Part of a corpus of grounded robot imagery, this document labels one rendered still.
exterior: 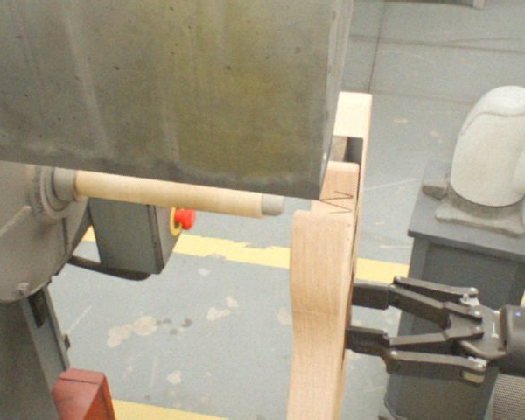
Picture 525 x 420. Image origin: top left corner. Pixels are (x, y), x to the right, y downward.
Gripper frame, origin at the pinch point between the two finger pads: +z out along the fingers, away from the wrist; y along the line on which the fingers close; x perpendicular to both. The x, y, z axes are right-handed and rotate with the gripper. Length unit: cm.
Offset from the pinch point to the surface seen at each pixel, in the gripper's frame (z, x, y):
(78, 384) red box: 48, -41, 18
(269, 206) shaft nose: 8.0, 19.4, -8.7
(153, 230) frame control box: 29.6, -2.2, 14.2
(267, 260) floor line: 36, -91, 124
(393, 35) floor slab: 4, -70, 314
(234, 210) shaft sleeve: 11.3, 18.8, -9.1
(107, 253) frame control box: 37.4, -7.8, 14.7
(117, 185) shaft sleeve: 22.6, 20.0, -9.0
